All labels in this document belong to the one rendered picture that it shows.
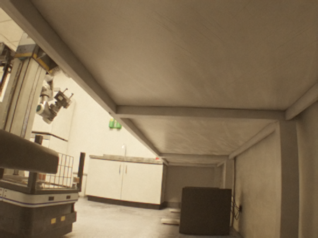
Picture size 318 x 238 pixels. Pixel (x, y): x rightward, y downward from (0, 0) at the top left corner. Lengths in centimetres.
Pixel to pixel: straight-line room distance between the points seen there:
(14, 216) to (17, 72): 91
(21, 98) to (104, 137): 296
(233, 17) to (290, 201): 72
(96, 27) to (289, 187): 85
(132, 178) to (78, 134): 166
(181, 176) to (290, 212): 313
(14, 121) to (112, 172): 230
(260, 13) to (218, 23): 9
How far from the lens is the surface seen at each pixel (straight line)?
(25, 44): 169
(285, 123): 97
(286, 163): 94
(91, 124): 449
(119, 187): 348
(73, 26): 52
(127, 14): 45
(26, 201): 113
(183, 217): 192
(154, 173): 337
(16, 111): 152
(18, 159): 40
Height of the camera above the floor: 43
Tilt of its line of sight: 18 degrees up
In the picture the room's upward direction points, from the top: 5 degrees clockwise
